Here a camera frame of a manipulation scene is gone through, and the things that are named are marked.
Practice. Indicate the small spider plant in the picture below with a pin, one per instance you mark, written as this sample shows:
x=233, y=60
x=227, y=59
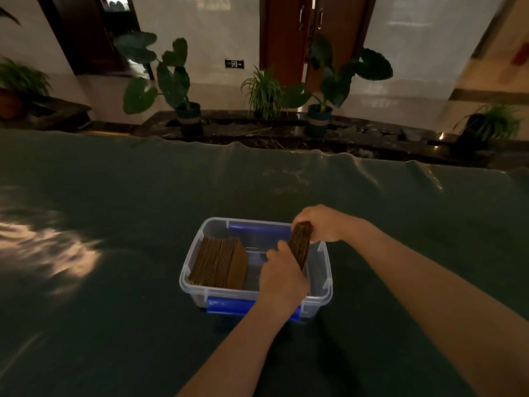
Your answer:
x=264, y=95

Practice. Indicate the large-leaf plant in striped pot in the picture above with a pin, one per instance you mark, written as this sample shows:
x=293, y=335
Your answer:
x=334, y=84

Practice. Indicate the fern plant in dark pot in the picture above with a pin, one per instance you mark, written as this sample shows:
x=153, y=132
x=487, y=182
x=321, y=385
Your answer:
x=491, y=123

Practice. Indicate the person's right hand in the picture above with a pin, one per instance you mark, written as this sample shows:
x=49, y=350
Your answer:
x=326, y=223

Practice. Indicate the brown wooden double door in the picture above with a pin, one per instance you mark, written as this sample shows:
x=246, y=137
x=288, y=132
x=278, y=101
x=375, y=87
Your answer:
x=285, y=37

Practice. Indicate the person's left hand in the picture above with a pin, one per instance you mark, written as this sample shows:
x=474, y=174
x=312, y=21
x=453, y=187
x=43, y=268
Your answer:
x=281, y=283

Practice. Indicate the person's left thumb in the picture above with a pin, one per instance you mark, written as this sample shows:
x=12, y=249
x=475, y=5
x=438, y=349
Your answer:
x=286, y=248

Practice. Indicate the bundle of brown cards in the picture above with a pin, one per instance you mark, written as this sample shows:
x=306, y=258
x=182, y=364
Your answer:
x=300, y=246

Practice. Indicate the person's left forearm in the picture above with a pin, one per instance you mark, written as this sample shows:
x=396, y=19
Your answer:
x=244, y=351

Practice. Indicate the dark green table cloth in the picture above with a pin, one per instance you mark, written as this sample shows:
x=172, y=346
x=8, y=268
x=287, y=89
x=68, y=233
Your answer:
x=124, y=202

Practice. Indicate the person's right fingers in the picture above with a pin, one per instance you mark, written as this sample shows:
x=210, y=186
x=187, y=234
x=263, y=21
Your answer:
x=301, y=218

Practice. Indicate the dark exit sign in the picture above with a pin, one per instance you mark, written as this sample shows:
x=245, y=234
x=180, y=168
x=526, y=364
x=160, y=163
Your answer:
x=234, y=64

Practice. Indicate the dark stone planter ledge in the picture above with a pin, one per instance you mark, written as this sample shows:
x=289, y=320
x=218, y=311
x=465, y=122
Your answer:
x=372, y=138

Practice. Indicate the fern plant in brown pot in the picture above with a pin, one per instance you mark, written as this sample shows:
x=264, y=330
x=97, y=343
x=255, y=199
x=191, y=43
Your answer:
x=20, y=84

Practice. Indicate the large-leaf plant in dark pot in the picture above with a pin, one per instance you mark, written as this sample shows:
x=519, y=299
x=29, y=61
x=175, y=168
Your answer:
x=171, y=78

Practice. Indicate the stack of brown cardboard cards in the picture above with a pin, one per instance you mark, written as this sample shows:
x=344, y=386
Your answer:
x=219, y=264

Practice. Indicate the dark wooden door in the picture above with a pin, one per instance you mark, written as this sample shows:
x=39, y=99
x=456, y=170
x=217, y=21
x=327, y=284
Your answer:
x=82, y=33

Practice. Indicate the person's right forearm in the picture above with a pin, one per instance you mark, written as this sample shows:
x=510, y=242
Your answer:
x=434, y=301

